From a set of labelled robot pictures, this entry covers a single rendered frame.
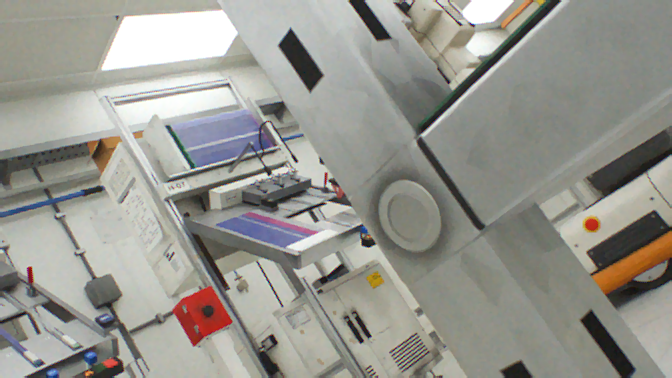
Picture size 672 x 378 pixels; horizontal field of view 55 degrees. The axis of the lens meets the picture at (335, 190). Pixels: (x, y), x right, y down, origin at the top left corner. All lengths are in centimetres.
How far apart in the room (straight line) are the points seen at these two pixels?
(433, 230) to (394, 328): 286
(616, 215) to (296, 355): 134
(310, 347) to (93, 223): 224
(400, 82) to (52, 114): 484
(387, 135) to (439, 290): 4
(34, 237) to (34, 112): 98
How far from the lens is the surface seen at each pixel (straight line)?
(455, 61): 237
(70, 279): 433
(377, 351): 290
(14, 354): 209
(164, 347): 432
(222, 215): 297
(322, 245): 255
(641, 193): 198
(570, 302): 16
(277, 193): 308
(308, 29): 17
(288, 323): 270
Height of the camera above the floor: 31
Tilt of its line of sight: 13 degrees up
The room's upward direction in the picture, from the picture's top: 34 degrees counter-clockwise
